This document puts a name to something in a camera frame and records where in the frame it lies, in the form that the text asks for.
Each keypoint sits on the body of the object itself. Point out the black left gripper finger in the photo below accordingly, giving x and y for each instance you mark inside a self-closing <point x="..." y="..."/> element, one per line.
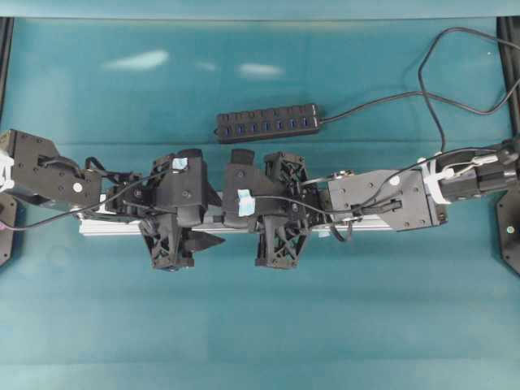
<point x="198" y="241"/>

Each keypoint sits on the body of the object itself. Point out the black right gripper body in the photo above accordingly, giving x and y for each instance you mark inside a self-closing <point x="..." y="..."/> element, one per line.
<point x="286" y="216"/>

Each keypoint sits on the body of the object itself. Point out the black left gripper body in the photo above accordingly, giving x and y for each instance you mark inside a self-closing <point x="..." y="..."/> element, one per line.
<point x="165" y="239"/>

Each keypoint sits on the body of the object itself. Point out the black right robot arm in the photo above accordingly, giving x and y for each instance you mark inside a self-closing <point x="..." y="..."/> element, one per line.
<point x="417" y="196"/>

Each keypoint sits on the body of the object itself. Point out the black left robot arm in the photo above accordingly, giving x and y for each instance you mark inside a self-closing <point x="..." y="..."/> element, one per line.
<point x="33" y="171"/>

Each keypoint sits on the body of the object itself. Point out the black USB hub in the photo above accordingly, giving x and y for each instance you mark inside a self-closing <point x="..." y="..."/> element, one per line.
<point x="264" y="124"/>

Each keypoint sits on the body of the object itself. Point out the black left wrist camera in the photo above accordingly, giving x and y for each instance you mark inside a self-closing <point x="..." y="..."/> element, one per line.
<point x="184" y="192"/>

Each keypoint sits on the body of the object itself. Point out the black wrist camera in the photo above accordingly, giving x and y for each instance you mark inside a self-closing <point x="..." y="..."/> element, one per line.
<point x="184" y="192"/>
<point x="241" y="181"/>

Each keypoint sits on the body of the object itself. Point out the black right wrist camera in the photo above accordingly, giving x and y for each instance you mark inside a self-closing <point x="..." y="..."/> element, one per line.
<point x="241" y="181"/>

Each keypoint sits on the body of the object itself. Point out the silver aluminium extrusion rail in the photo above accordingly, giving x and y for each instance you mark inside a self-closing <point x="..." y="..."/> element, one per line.
<point x="92" y="227"/>

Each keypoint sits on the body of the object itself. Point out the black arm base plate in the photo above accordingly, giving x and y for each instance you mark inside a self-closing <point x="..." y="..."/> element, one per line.
<point x="9" y="207"/>

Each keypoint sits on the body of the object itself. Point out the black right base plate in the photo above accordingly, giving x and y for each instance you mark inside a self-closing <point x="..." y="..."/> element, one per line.
<point x="508" y="218"/>

